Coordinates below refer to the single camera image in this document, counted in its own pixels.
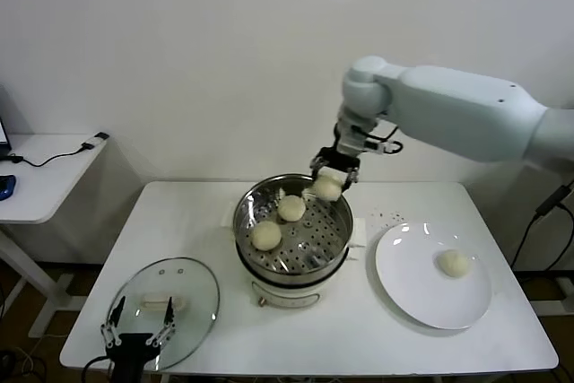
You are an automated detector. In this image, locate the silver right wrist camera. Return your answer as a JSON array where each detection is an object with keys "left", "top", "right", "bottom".
[{"left": 362, "top": 138, "right": 396, "bottom": 155}]

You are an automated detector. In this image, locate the white side table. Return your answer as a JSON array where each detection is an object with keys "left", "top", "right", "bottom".
[{"left": 0, "top": 134, "right": 111, "bottom": 339}]

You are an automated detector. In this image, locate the grey adapter box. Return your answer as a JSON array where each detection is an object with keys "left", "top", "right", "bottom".
[{"left": 80, "top": 132, "right": 110, "bottom": 151}]

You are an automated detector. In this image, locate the black laptop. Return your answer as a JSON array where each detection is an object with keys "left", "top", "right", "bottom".
[{"left": 0, "top": 113, "right": 13, "bottom": 155}]

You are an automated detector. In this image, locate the black cable on side table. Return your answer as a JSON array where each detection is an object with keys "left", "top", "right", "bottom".
[{"left": 0, "top": 143, "right": 98, "bottom": 169}]

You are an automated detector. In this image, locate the white electric cooking pot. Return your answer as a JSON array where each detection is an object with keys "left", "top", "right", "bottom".
[{"left": 220, "top": 201, "right": 368, "bottom": 310}]

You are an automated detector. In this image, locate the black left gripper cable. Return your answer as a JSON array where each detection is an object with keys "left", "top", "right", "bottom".
[{"left": 82, "top": 355, "right": 116, "bottom": 383}]

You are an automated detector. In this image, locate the cable bundle on floor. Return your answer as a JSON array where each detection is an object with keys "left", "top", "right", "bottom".
[{"left": 0, "top": 346, "right": 46, "bottom": 383}]

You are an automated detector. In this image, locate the black power adapter cable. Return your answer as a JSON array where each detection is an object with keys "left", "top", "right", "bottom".
[{"left": 510, "top": 180, "right": 574, "bottom": 270}]

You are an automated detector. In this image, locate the white round plate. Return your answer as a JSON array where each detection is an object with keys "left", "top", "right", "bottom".
[{"left": 374, "top": 221, "right": 492, "bottom": 329}]

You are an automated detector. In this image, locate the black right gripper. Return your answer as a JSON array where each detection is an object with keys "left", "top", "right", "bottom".
[{"left": 309, "top": 145, "right": 362, "bottom": 190}]

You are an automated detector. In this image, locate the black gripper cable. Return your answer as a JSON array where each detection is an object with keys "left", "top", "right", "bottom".
[
  {"left": 367, "top": 125, "right": 404, "bottom": 153},
  {"left": 82, "top": 355, "right": 116, "bottom": 383}
]

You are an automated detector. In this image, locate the blue computer mouse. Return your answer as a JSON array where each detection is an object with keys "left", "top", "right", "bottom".
[{"left": 0, "top": 175, "right": 18, "bottom": 202}]

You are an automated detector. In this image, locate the round glass pot lid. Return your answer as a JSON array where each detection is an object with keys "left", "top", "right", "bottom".
[{"left": 107, "top": 257, "right": 221, "bottom": 373}]

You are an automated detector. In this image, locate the perforated steel steamer basket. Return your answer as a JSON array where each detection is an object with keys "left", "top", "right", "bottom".
[{"left": 232, "top": 172, "right": 354, "bottom": 288}]

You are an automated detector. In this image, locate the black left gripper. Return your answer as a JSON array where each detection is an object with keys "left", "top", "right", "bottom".
[{"left": 100, "top": 296, "right": 176, "bottom": 383}]

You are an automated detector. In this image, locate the white steamed baozi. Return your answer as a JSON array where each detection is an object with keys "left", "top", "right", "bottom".
[
  {"left": 311, "top": 171, "right": 344, "bottom": 203},
  {"left": 249, "top": 220, "right": 283, "bottom": 251},
  {"left": 437, "top": 248, "right": 473, "bottom": 279},
  {"left": 277, "top": 194, "right": 307, "bottom": 222}
]

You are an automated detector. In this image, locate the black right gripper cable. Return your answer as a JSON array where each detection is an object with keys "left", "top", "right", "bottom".
[{"left": 367, "top": 125, "right": 404, "bottom": 153}]

